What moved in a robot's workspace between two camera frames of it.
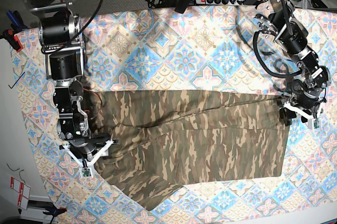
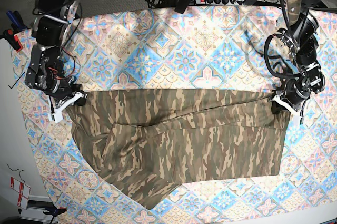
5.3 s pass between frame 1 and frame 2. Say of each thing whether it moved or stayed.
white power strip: stayed
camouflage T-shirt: stayed
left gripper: moved
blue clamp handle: stayed
